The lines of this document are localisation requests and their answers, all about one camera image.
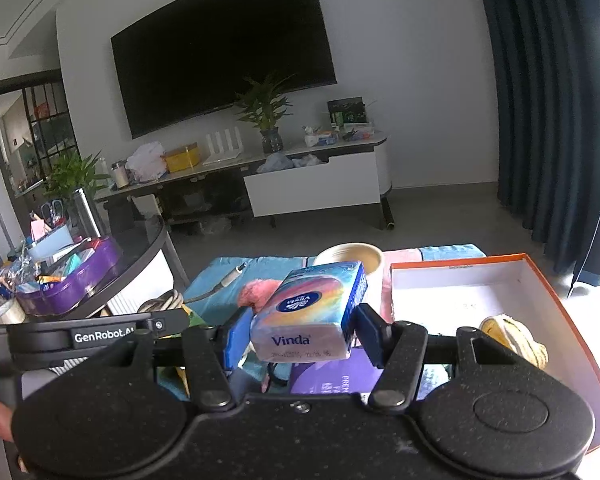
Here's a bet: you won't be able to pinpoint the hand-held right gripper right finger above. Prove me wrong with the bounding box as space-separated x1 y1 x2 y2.
353 303 501 410

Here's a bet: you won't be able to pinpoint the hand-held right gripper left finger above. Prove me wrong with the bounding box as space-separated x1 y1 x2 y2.
107 306 254 411

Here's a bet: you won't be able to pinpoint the colourful tissue pack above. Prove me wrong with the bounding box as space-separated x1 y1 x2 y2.
250 260 369 362

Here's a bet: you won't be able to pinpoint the orange cardboard box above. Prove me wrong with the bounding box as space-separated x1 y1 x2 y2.
389 253 600 453

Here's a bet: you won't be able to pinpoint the yellow striped sock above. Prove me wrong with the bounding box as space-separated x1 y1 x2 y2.
480 314 549 370

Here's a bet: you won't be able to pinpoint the clear tape roll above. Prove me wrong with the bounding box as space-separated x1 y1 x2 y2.
0 300 27 325

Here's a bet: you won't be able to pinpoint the purple packet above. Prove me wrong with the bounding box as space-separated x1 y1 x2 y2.
287 347 386 396

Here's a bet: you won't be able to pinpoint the pink plush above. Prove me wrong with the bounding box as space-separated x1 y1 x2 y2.
237 280 283 309

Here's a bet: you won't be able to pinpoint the cream ceramic cup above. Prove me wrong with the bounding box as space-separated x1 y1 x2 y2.
312 243 384 311

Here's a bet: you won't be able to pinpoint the purple storage basket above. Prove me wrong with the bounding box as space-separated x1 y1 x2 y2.
16 236 122 317

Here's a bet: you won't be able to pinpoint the round dark side table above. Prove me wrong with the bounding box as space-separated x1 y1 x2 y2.
25 214 191 322

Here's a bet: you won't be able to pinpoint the scissors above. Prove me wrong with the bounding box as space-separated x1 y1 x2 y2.
40 200 65 228

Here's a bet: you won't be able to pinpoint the silver metal bottle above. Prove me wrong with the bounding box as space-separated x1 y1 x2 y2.
72 187 103 238

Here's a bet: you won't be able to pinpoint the white television cabinet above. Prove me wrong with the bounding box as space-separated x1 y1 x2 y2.
95 132 396 232

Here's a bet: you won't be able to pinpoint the leafy green plant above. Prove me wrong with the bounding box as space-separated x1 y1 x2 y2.
44 150 112 201

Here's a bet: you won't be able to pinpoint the grey cloth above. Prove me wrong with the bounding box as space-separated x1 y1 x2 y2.
257 152 326 175

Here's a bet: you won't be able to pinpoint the white router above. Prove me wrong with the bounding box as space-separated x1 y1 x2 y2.
202 130 244 166

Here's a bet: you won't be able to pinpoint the yellow box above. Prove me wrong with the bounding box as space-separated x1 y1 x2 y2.
164 143 201 173

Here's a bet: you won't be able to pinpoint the white plastic bag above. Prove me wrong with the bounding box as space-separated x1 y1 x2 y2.
126 141 167 182

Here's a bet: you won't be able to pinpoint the white tissue box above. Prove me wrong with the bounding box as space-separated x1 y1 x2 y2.
304 130 338 147

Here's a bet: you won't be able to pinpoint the black framed glass door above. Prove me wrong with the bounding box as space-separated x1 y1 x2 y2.
0 69 81 196

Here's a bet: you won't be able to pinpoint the green printed box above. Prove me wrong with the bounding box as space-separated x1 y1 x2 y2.
327 97 370 128

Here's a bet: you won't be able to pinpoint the green plant in glass vase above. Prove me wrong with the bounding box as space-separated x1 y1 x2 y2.
232 74 296 155

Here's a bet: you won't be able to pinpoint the dark blue curtain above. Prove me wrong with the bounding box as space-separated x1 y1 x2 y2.
472 0 600 297

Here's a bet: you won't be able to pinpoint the grey cable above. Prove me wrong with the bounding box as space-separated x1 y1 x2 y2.
139 261 249 317

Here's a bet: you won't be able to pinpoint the black wall television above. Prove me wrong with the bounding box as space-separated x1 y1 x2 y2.
111 0 338 140

